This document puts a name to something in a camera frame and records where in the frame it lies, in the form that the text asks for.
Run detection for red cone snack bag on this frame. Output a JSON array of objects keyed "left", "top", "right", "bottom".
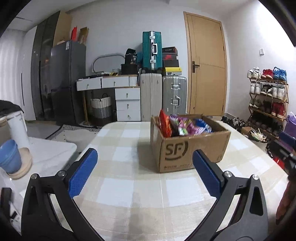
[{"left": 158, "top": 109, "right": 173, "bottom": 138}]

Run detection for white drawer desk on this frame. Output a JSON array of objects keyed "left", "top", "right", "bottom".
[{"left": 76, "top": 75, "right": 141, "bottom": 121}]

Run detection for blue cookie packet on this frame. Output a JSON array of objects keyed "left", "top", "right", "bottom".
[{"left": 194, "top": 118, "right": 212, "bottom": 133}]

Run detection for beige suitcase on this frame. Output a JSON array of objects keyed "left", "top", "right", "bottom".
[{"left": 140, "top": 73, "right": 162, "bottom": 121}]

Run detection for woven laundry basket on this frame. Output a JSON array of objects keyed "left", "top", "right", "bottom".
[{"left": 90, "top": 93, "right": 112, "bottom": 126}]

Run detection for white side table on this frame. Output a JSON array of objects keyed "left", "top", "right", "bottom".
[{"left": 1, "top": 137, "right": 77, "bottom": 196}]

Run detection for wooden shoe rack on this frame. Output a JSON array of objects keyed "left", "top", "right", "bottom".
[{"left": 247, "top": 66, "right": 289, "bottom": 142}]

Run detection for SF cardboard box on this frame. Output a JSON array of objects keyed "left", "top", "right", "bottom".
[{"left": 151, "top": 114, "right": 231, "bottom": 173}]

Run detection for blue bowl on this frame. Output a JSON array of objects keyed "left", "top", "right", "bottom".
[{"left": 1, "top": 140, "right": 22, "bottom": 174}]

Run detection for purple candy bag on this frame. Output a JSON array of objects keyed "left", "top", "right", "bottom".
[{"left": 169, "top": 114, "right": 201, "bottom": 136}]

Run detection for black refrigerator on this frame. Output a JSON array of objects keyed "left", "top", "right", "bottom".
[{"left": 50, "top": 40, "right": 86, "bottom": 126}]

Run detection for right hand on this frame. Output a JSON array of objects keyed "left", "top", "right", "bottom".
[{"left": 276, "top": 181, "right": 295, "bottom": 225}]

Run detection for white kettle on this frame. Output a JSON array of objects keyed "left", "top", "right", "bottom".
[{"left": 6, "top": 110, "right": 30, "bottom": 149}]

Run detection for checkered tablecloth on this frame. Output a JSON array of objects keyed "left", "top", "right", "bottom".
[{"left": 74, "top": 121, "right": 287, "bottom": 240}]

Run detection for wooden door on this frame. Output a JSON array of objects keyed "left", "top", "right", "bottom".
[{"left": 184, "top": 12, "right": 227, "bottom": 116}]

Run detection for silver suitcase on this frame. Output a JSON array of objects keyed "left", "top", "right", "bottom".
[{"left": 162, "top": 75, "right": 187, "bottom": 115}]

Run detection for dark glass cabinet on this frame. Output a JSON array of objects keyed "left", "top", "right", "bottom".
[{"left": 31, "top": 11, "right": 72, "bottom": 121}]

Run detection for stacked shoe boxes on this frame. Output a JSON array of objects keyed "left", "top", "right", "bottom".
[{"left": 162, "top": 47, "right": 182, "bottom": 76}]

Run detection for teal suitcase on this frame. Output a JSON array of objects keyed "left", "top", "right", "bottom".
[{"left": 142, "top": 31, "right": 163, "bottom": 73}]

